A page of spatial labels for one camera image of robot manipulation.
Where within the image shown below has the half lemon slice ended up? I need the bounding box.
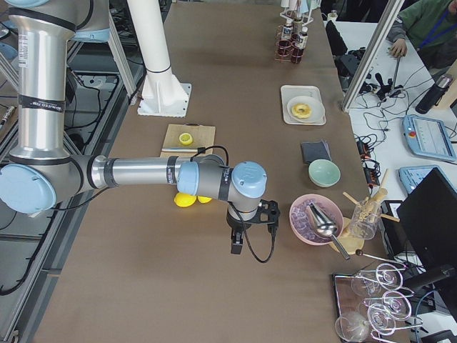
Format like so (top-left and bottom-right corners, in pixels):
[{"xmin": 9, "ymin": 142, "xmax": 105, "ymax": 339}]
[{"xmin": 179, "ymin": 132, "xmax": 194, "ymax": 146}]

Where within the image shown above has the wooden cutting board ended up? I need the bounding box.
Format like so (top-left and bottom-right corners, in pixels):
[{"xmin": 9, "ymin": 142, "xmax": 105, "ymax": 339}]
[{"xmin": 160, "ymin": 124, "xmax": 216, "ymax": 157}]

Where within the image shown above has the pink bowl with ice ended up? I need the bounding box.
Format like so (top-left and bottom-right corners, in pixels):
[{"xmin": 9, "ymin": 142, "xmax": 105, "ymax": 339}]
[{"xmin": 289, "ymin": 194, "xmax": 343, "ymax": 246}]

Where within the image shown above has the cream serving tray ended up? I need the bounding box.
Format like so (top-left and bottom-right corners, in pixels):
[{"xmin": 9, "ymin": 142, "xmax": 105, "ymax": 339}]
[{"xmin": 281, "ymin": 85, "xmax": 326, "ymax": 126}]

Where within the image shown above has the yellow lemon near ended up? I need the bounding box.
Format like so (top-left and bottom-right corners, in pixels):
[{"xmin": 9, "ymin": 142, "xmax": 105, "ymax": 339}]
[{"xmin": 174, "ymin": 192, "xmax": 197, "ymax": 208}]

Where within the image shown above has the wine glass lower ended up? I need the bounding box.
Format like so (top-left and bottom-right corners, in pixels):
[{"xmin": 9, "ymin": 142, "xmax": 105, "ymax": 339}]
[{"xmin": 367, "ymin": 304, "xmax": 396, "ymax": 335}]

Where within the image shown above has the metal ice scoop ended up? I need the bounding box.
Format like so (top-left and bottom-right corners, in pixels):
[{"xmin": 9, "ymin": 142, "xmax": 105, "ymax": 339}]
[{"xmin": 306, "ymin": 203, "xmax": 350, "ymax": 260}]

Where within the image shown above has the green ceramic bowl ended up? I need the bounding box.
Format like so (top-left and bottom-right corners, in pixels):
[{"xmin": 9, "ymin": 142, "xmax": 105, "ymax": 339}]
[{"xmin": 308, "ymin": 159, "xmax": 341, "ymax": 188}]

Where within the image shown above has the tea bottle white cap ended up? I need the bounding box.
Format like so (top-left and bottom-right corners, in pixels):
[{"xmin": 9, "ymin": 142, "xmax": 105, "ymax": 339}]
[{"xmin": 278, "ymin": 19, "xmax": 293, "ymax": 56}]

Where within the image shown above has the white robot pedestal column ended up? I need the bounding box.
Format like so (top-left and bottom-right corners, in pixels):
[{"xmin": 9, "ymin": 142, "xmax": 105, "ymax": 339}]
[{"xmin": 128, "ymin": 0, "xmax": 191, "ymax": 118}]

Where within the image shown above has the blue teach pendant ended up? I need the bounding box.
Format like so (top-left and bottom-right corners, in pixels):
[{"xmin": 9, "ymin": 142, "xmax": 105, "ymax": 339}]
[
  {"xmin": 398, "ymin": 164, "xmax": 448, "ymax": 195},
  {"xmin": 402, "ymin": 115, "xmax": 456, "ymax": 161}
]

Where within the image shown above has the wooden mug tree stand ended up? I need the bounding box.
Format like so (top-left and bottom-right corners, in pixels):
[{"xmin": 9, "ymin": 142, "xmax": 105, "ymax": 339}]
[{"xmin": 343, "ymin": 169, "xmax": 400, "ymax": 240}]

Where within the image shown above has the metal reacher grabber rod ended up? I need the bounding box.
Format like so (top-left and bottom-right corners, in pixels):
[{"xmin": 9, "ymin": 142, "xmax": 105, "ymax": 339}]
[{"xmin": 388, "ymin": 56, "xmax": 402, "ymax": 97}]

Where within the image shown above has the tea bottle in rack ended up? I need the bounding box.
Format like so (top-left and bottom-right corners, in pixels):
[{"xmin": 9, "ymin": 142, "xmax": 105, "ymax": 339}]
[
  {"xmin": 291, "ymin": 17, "xmax": 303, "ymax": 41},
  {"xmin": 291, "ymin": 26, "xmax": 308, "ymax": 64}
]

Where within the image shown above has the wine glass middle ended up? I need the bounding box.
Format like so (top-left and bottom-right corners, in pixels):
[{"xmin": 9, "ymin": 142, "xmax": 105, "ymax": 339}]
[{"xmin": 362, "ymin": 291, "xmax": 412, "ymax": 320}]

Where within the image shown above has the person's hand on table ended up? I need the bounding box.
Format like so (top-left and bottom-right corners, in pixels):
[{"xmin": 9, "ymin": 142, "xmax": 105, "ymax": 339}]
[{"xmin": 389, "ymin": 38, "xmax": 408, "ymax": 58}]

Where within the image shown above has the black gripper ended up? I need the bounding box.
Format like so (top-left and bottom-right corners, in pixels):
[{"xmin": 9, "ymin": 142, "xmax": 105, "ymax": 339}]
[{"xmin": 226, "ymin": 209, "xmax": 244, "ymax": 254}]

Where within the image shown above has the black water bottle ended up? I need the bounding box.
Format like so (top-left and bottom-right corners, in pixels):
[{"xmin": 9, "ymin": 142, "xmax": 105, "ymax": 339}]
[{"xmin": 415, "ymin": 74, "xmax": 453, "ymax": 114}]

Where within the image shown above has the copper wire bottle rack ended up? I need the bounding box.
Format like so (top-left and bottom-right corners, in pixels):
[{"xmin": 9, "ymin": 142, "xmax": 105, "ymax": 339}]
[{"xmin": 274, "ymin": 26, "xmax": 294, "ymax": 63}]

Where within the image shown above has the white wire cup rack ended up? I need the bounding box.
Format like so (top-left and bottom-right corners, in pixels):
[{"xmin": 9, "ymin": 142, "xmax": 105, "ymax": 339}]
[{"xmin": 280, "ymin": 0, "xmax": 313, "ymax": 25}]

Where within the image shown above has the yellow ring donut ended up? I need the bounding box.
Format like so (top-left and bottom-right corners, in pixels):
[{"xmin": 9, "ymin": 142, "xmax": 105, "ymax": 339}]
[{"xmin": 291, "ymin": 103, "xmax": 312, "ymax": 119}]

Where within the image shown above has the wine glass upper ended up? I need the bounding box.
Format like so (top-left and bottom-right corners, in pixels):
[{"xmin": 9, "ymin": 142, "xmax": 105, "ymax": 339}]
[{"xmin": 351, "ymin": 263, "xmax": 403, "ymax": 297}]

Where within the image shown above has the aluminium frame post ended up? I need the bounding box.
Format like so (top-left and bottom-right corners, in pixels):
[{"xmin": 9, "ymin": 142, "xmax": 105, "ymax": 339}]
[{"xmin": 341, "ymin": 0, "xmax": 404, "ymax": 113}]

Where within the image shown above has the wine glass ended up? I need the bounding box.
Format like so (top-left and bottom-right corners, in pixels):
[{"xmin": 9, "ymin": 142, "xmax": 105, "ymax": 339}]
[
  {"xmin": 367, "ymin": 304, "xmax": 396, "ymax": 335},
  {"xmin": 351, "ymin": 263, "xmax": 403, "ymax": 297},
  {"xmin": 362, "ymin": 291, "xmax": 412, "ymax": 320}
]

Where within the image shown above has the grey folded cloth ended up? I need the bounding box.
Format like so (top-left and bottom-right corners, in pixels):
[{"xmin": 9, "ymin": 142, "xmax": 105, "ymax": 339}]
[{"xmin": 301, "ymin": 140, "xmax": 331, "ymax": 164}]

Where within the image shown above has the black computer monitor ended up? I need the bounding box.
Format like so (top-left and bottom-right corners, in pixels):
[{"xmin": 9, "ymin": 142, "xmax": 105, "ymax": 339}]
[{"xmin": 397, "ymin": 168, "xmax": 456, "ymax": 269}]

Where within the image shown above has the yellow lemon far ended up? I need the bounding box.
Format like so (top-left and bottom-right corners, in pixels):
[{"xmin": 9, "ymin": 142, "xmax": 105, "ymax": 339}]
[{"xmin": 197, "ymin": 196, "xmax": 212, "ymax": 204}]

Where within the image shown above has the yellow lemon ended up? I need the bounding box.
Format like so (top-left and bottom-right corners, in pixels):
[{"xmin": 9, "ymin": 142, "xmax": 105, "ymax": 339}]
[
  {"xmin": 174, "ymin": 192, "xmax": 197, "ymax": 208},
  {"xmin": 197, "ymin": 196, "xmax": 212, "ymax": 204}
]

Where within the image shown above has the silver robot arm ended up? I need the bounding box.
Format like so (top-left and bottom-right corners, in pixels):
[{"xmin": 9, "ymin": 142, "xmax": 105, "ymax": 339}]
[{"xmin": 1, "ymin": 1, "xmax": 278, "ymax": 254}]

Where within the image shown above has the person in green jacket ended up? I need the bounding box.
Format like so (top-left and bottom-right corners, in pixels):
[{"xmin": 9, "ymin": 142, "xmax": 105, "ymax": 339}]
[{"xmin": 387, "ymin": 1, "xmax": 456, "ymax": 69}]

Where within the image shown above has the round stemless glass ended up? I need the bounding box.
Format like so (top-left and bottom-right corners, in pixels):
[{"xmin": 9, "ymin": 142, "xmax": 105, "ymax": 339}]
[{"xmin": 334, "ymin": 312, "xmax": 371, "ymax": 342}]

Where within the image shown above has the black mirror tray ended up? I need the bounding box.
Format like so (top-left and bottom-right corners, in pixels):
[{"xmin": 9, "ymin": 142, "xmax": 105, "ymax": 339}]
[{"xmin": 331, "ymin": 273, "xmax": 374, "ymax": 342}]

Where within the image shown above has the white round plate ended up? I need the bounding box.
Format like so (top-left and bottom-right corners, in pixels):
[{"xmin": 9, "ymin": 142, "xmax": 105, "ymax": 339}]
[{"xmin": 286, "ymin": 96, "xmax": 325, "ymax": 124}]

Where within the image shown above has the clear glass pitcher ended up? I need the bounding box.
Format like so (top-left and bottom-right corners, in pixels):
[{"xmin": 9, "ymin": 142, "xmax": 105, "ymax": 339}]
[{"xmin": 348, "ymin": 200, "xmax": 381, "ymax": 240}]

